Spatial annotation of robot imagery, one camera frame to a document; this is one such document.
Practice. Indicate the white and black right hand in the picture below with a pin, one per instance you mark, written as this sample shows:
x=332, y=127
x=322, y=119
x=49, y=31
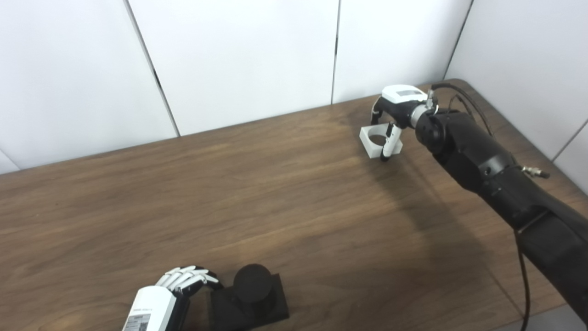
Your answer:
x=402, y=103

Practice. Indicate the white and black left hand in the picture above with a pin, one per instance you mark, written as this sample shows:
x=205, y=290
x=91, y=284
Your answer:
x=151, y=308

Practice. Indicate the white square piece with hole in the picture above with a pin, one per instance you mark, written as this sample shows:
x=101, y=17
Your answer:
x=370, y=147

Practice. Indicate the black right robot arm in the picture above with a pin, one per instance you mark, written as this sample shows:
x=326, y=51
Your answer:
x=496, y=174

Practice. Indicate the black peg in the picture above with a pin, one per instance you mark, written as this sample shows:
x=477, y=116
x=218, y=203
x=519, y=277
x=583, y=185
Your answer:
x=252, y=285

